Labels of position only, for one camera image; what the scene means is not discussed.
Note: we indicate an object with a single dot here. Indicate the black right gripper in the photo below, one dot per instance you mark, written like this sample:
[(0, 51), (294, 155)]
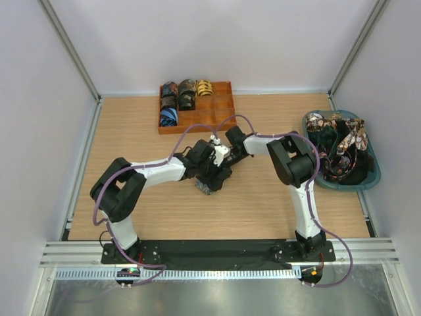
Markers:
[(229, 172)]

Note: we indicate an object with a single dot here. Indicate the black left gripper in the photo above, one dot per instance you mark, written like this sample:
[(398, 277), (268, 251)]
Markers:
[(214, 182)]

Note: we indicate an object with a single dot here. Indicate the grey floral tie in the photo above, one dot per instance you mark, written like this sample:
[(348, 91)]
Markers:
[(203, 188)]

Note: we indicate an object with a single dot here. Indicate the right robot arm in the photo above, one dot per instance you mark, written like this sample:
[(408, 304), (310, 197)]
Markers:
[(296, 166)]

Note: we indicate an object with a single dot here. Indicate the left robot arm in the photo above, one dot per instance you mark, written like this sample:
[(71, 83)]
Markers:
[(117, 191)]

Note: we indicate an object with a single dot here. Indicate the orange compartment tray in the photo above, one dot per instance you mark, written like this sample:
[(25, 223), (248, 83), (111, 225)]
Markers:
[(216, 111)]

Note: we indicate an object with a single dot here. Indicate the yellow black rolled tie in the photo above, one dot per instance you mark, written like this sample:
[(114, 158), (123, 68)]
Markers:
[(204, 88)]

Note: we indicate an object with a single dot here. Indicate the blue striped rolled tie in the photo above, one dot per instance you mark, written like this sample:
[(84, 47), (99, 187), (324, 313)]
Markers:
[(168, 117)]

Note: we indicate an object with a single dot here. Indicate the dark camouflage rolled tie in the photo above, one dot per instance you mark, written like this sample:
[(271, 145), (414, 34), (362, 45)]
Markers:
[(186, 102)]

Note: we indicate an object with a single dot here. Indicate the brown blue rolled tie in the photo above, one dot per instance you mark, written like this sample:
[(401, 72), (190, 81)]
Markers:
[(187, 86)]

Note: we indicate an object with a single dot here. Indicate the dark brown rolled tie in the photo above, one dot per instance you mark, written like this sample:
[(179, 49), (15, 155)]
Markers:
[(169, 102)]

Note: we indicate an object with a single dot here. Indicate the navy orange rolled tie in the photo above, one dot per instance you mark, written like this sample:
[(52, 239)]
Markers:
[(169, 89)]

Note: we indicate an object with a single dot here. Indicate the dark green tie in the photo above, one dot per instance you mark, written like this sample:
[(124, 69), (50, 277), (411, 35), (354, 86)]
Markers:
[(325, 137)]

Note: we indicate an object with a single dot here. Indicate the dark navy floral tie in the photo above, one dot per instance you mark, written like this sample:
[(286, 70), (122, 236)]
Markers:
[(336, 167)]

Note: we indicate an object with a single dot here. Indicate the teal plastic bin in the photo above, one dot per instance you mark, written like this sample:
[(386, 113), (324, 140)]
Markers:
[(366, 173)]

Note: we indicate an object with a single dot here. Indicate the brown blue floral tie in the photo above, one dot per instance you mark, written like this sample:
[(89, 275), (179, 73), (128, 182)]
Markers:
[(351, 131)]

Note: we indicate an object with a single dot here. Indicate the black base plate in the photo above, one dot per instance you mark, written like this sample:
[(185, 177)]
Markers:
[(225, 255)]

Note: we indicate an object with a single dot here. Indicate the white slotted cable duct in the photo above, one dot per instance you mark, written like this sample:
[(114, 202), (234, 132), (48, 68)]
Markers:
[(130, 274)]

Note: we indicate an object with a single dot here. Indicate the aluminium frame rail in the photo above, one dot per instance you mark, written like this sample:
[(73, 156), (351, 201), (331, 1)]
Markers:
[(88, 253)]

